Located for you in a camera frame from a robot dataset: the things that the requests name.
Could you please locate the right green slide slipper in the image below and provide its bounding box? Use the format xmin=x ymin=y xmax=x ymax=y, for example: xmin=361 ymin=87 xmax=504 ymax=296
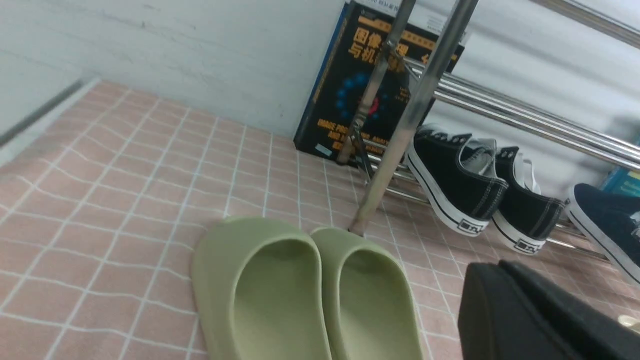
xmin=310 ymin=227 xmax=423 ymax=360

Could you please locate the teal and yellow book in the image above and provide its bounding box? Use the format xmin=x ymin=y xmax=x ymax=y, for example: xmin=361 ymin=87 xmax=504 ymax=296
xmin=599 ymin=166 xmax=640 ymax=198

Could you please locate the black image processing book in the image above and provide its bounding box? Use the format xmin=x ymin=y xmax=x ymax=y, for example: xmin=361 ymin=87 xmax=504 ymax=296
xmin=293 ymin=1 xmax=466 ymax=169

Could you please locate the pink checkered tablecloth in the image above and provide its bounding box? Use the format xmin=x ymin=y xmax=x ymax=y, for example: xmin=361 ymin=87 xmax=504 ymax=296
xmin=1 ymin=80 xmax=639 ymax=360

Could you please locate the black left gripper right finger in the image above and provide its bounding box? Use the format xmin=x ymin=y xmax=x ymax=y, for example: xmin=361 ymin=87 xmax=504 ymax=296
xmin=499 ymin=260 xmax=640 ymax=360

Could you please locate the stainless steel shoe rack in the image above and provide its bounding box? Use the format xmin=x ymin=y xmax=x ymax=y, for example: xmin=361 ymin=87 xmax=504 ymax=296
xmin=337 ymin=0 xmax=639 ymax=235

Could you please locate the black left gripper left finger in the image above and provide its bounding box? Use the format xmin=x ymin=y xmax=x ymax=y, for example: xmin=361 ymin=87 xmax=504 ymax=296
xmin=458 ymin=263 xmax=583 ymax=360

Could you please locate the left navy slip-on shoe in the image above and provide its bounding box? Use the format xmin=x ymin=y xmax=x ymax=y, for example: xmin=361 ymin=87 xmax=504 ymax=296
xmin=566 ymin=183 xmax=640 ymax=285

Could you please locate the left green slide slipper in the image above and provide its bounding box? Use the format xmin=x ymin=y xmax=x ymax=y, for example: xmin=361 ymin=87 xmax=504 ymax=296
xmin=190 ymin=216 xmax=332 ymax=360

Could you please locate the green slide slipper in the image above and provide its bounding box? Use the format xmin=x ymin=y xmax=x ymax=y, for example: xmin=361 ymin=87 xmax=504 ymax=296
xmin=310 ymin=227 xmax=423 ymax=360
xmin=190 ymin=216 xmax=332 ymax=360

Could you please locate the black canvas sneaker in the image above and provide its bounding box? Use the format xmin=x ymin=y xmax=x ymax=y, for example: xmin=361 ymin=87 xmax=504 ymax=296
xmin=492 ymin=146 xmax=566 ymax=256
xmin=405 ymin=123 xmax=509 ymax=237

